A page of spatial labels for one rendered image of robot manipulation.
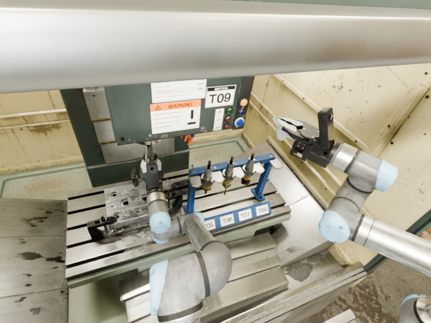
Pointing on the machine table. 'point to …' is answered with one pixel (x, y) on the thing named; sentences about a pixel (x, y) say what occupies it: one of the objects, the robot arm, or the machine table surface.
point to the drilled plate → (138, 195)
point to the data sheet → (178, 90)
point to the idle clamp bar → (179, 185)
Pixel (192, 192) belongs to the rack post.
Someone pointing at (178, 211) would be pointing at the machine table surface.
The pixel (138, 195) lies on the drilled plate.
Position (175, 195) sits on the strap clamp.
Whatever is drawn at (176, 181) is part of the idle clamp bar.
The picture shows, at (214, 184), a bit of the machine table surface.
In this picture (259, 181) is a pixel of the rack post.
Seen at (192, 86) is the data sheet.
